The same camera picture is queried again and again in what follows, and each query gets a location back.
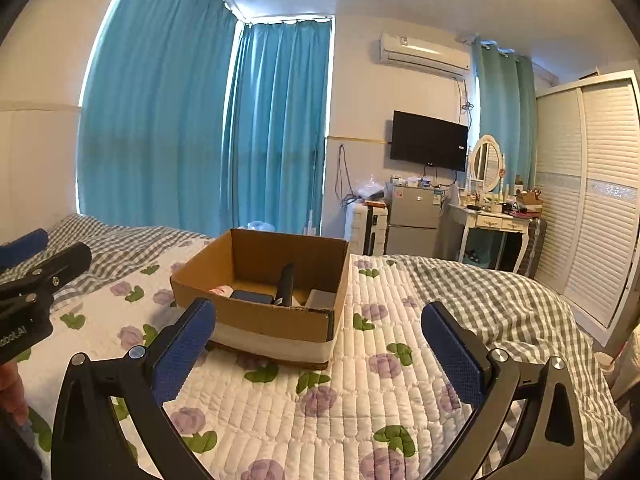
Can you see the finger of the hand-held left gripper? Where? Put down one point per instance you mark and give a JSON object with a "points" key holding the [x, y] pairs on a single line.
{"points": [[22, 246], [65, 260]]}

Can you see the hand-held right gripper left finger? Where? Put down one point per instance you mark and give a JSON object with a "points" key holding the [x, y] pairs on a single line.
{"points": [[182, 355]]}

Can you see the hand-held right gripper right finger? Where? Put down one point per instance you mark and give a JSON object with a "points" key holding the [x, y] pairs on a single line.
{"points": [[455, 355]]}

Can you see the small pink item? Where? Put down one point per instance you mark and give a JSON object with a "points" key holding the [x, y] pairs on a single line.
{"points": [[222, 290]]}

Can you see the black power bank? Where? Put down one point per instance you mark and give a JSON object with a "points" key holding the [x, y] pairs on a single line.
{"points": [[252, 296]]}

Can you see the black remote control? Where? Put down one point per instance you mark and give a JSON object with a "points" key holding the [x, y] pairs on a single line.
{"points": [[286, 282]]}

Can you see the square white plug charger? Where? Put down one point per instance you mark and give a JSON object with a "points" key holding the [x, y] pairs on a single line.
{"points": [[320, 299]]}

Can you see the person's left hand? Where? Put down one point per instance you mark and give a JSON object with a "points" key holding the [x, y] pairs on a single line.
{"points": [[12, 395]]}

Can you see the white dressing table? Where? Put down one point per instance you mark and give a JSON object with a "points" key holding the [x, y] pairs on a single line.
{"points": [[492, 220]]}

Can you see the silver mini fridge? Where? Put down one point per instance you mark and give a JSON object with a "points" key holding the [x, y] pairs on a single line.
{"points": [[412, 215]]}

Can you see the white suitcase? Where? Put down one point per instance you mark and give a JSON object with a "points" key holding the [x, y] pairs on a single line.
{"points": [[362, 227]]}

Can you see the small brown cardboard box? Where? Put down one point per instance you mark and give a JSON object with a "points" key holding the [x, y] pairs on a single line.
{"points": [[529, 199]]}

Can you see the wide teal curtain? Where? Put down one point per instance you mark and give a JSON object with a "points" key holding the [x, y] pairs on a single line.
{"points": [[160, 110]]}

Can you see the clear plastic bag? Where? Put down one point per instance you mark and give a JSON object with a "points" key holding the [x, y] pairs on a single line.
{"points": [[371, 189]]}

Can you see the white oval mirror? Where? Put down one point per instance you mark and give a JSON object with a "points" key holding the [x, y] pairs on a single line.
{"points": [[487, 162]]}

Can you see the white louvred wardrobe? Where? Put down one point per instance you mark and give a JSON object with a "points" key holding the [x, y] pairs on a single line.
{"points": [[590, 200]]}

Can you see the teal corner curtain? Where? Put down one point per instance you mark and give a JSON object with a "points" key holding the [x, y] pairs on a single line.
{"points": [[280, 125]]}

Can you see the narrow teal curtain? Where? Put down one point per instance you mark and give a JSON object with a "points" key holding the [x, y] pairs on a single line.
{"points": [[505, 110]]}

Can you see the white air conditioner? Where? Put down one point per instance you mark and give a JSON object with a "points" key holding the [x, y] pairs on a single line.
{"points": [[425, 52]]}

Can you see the black wall television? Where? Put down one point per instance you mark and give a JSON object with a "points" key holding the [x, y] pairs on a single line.
{"points": [[429, 140]]}

